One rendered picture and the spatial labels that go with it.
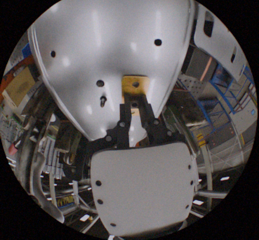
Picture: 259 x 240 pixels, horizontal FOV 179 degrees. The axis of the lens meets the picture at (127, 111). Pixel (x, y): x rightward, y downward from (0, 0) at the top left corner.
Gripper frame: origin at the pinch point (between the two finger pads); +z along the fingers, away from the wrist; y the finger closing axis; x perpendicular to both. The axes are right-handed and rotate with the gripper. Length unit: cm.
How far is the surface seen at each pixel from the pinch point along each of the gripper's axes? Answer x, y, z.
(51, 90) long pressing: 3.4, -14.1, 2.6
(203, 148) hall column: -454, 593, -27
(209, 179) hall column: -456, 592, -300
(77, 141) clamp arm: -17.8, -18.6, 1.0
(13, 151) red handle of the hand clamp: 0.3, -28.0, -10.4
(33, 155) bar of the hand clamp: -1.2, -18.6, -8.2
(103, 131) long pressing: -12.5, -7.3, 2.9
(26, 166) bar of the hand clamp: -0.5, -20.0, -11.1
